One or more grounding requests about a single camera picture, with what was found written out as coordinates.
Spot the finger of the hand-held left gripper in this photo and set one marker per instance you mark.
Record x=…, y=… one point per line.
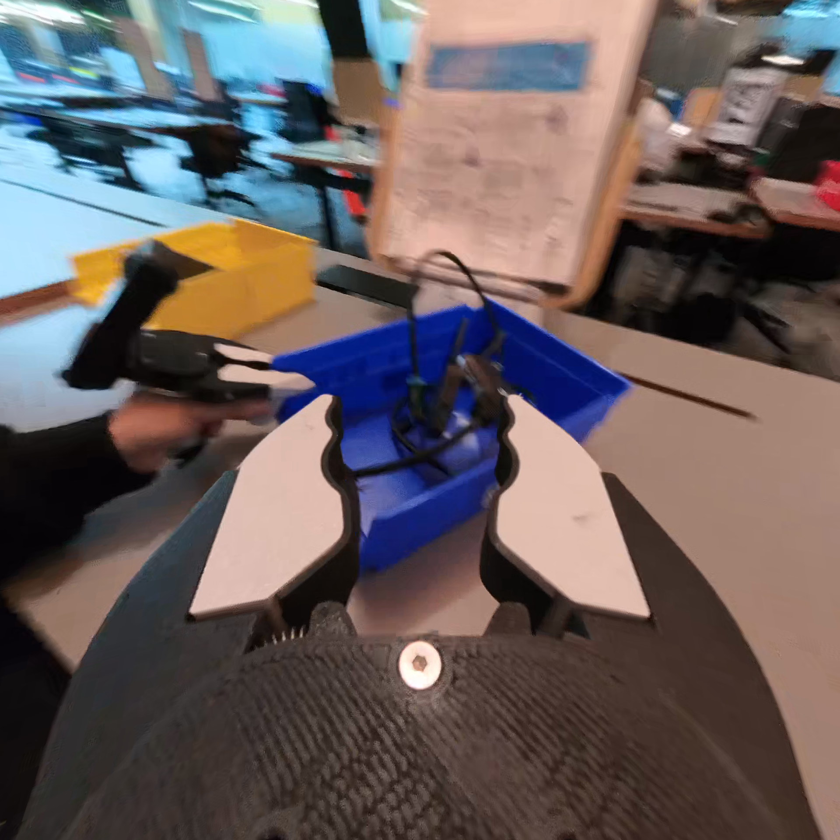
x=246, y=355
x=269, y=380

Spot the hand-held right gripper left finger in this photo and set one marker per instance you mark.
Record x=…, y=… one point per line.
x=275, y=518

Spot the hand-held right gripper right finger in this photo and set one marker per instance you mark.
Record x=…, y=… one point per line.
x=564, y=518

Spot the blue plastic bin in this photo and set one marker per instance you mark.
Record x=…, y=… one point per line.
x=558, y=387

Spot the person's left forearm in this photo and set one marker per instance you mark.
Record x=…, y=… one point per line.
x=52, y=485

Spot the person's left hand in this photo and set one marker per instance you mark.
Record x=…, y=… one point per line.
x=164, y=426

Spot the yellow plastic bin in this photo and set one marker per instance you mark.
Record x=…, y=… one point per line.
x=262, y=289

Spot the wooden instruction board stand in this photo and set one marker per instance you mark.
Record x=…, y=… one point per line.
x=499, y=164

